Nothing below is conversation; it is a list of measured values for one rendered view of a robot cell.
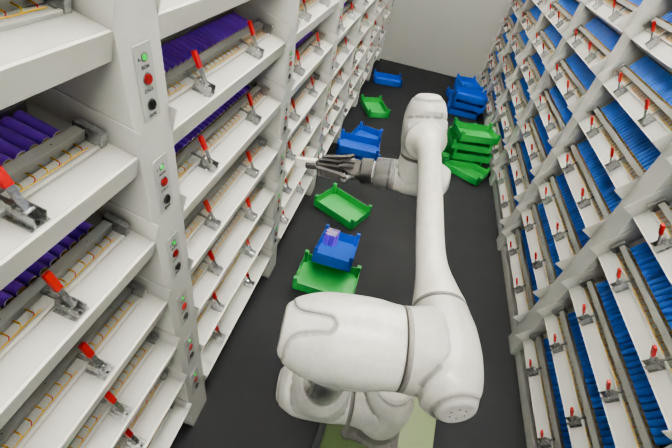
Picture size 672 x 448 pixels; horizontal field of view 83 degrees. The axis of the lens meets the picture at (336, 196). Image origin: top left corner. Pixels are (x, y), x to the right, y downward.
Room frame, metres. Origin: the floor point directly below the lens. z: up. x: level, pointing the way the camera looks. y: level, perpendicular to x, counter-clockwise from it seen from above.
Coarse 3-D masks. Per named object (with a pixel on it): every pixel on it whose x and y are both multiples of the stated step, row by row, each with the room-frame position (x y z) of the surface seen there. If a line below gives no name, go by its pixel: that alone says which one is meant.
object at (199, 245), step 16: (272, 144) 1.18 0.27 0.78; (256, 160) 1.08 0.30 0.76; (272, 160) 1.13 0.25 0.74; (224, 192) 0.87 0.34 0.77; (240, 192) 0.90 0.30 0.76; (224, 208) 0.81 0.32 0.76; (192, 224) 0.71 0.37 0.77; (224, 224) 0.76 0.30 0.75; (192, 240) 0.66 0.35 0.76; (208, 240) 0.68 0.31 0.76; (192, 256) 0.62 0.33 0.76; (192, 272) 0.60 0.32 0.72
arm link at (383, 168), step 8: (376, 160) 0.91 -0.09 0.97; (384, 160) 0.91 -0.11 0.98; (392, 160) 0.91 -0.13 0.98; (376, 168) 0.88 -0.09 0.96; (384, 168) 0.88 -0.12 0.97; (392, 168) 0.88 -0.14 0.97; (376, 176) 0.87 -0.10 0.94; (384, 176) 0.87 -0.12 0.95; (392, 176) 0.87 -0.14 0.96; (376, 184) 0.87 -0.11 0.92; (384, 184) 0.86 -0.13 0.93
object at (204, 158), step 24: (240, 96) 1.07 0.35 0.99; (264, 96) 1.15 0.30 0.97; (216, 120) 0.89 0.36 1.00; (240, 120) 0.97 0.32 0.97; (264, 120) 1.03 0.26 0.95; (192, 144) 0.76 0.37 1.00; (216, 144) 0.82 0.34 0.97; (240, 144) 0.87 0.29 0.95; (192, 168) 0.70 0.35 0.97; (216, 168) 0.74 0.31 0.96; (192, 192) 0.64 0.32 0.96
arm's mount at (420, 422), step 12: (420, 408) 0.59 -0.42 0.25; (408, 420) 0.54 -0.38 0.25; (420, 420) 0.55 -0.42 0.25; (432, 420) 0.56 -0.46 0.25; (324, 432) 0.46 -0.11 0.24; (336, 432) 0.47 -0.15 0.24; (408, 432) 0.51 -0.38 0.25; (420, 432) 0.52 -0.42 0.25; (432, 432) 0.52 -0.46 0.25; (324, 444) 0.43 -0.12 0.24; (336, 444) 0.44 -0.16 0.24; (348, 444) 0.44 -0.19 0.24; (360, 444) 0.45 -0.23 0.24; (408, 444) 0.48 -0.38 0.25; (420, 444) 0.48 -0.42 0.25; (432, 444) 0.49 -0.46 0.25
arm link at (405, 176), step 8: (400, 152) 0.91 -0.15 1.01; (400, 160) 0.89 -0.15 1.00; (408, 160) 0.86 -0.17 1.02; (400, 168) 0.87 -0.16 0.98; (408, 168) 0.86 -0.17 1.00; (416, 168) 0.85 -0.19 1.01; (448, 168) 0.90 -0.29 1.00; (400, 176) 0.86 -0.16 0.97; (408, 176) 0.85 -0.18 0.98; (416, 176) 0.85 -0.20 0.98; (448, 176) 0.87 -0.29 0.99; (392, 184) 0.86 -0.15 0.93; (400, 184) 0.85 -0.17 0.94; (408, 184) 0.85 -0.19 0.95; (416, 184) 0.85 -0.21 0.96; (448, 184) 0.86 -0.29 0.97; (400, 192) 0.86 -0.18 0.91; (408, 192) 0.85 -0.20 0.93; (416, 192) 0.85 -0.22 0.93
